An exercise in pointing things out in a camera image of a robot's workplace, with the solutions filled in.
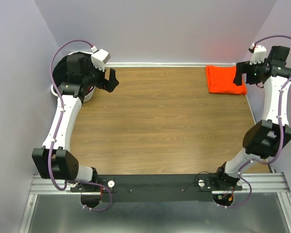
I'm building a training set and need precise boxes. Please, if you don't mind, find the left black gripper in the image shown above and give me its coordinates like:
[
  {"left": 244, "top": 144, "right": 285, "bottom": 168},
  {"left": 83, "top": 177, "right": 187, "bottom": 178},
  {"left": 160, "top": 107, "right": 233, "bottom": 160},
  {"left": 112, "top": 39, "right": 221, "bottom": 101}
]
[{"left": 82, "top": 57, "right": 119, "bottom": 92}]

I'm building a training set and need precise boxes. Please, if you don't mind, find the orange t-shirt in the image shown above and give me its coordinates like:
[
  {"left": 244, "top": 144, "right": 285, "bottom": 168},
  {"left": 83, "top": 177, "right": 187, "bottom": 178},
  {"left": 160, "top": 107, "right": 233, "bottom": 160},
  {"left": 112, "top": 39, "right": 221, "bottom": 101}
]
[{"left": 205, "top": 66, "right": 247, "bottom": 95}]

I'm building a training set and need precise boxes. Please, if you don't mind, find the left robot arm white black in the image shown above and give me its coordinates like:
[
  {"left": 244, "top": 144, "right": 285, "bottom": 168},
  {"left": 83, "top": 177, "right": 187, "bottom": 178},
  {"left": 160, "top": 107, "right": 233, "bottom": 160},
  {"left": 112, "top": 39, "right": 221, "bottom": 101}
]
[{"left": 32, "top": 50, "right": 119, "bottom": 192}]

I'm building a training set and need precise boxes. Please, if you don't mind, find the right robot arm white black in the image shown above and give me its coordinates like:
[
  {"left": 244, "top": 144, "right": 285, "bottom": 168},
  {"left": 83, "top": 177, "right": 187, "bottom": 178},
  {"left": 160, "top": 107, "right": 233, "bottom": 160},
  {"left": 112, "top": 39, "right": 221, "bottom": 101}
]
[{"left": 213, "top": 45, "right": 291, "bottom": 190}]

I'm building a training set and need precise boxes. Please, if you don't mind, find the white laundry basket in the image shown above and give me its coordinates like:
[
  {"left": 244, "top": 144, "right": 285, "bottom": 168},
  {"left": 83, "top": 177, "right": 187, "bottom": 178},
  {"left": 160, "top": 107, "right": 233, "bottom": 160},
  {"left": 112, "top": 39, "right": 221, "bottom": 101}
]
[{"left": 49, "top": 50, "right": 96, "bottom": 103}]

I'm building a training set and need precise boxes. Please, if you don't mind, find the black garment in basket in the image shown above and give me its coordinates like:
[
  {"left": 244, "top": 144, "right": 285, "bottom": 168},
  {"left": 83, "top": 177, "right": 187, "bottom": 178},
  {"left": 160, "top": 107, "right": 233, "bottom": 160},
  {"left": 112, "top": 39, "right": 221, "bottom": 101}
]
[{"left": 52, "top": 52, "right": 93, "bottom": 88}]

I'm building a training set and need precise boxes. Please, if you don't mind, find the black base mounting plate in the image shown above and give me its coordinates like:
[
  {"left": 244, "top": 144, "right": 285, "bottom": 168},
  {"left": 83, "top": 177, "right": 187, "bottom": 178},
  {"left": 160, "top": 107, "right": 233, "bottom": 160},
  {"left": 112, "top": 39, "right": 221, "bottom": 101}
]
[{"left": 70, "top": 174, "right": 242, "bottom": 207}]

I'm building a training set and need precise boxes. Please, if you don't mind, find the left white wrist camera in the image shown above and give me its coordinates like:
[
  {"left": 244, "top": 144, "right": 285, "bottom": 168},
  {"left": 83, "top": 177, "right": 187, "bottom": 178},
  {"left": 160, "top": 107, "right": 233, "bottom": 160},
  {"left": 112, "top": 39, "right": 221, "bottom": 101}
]
[{"left": 91, "top": 46, "right": 111, "bottom": 71}]

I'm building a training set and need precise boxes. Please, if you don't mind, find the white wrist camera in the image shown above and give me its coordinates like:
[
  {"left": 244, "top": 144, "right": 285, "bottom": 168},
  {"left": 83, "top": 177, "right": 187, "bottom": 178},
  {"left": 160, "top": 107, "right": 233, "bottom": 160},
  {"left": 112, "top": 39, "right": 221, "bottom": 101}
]
[
  {"left": 91, "top": 46, "right": 111, "bottom": 71},
  {"left": 248, "top": 43, "right": 267, "bottom": 65}
]

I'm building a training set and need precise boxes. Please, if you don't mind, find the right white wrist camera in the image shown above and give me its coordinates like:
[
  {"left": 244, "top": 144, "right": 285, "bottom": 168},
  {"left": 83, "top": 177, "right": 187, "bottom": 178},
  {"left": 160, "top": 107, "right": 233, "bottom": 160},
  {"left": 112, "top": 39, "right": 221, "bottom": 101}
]
[{"left": 248, "top": 43, "right": 267, "bottom": 65}]

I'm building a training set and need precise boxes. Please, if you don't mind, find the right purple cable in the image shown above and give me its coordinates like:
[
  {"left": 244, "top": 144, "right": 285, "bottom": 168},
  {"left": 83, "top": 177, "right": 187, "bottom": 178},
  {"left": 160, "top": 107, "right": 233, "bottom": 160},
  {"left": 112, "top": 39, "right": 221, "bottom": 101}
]
[{"left": 214, "top": 34, "right": 291, "bottom": 209}]

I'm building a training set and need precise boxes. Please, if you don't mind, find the aluminium rail frame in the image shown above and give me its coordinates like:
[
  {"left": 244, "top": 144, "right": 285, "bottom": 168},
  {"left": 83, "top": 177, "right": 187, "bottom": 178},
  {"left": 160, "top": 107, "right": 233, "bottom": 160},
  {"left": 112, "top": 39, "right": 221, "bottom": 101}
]
[{"left": 18, "top": 62, "right": 291, "bottom": 233}]

